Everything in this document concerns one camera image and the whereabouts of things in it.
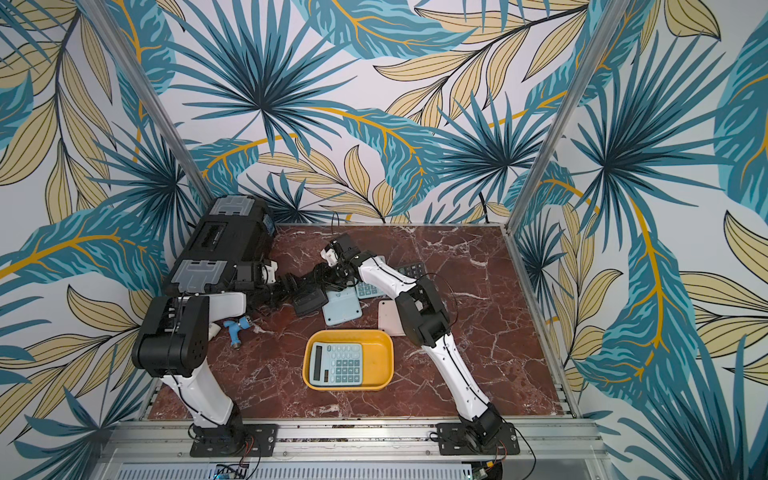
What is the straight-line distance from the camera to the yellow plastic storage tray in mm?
807

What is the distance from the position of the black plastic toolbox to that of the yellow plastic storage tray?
0.29 metres

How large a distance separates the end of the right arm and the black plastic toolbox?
0.62 ft

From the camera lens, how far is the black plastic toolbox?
2.74ft

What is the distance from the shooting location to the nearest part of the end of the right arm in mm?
787

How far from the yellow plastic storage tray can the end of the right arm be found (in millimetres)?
142

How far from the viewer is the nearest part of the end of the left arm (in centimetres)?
80

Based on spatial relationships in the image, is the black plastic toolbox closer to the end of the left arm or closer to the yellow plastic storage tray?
the end of the left arm

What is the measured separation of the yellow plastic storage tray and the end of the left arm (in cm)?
13

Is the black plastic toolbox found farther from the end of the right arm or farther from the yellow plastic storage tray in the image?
the yellow plastic storage tray
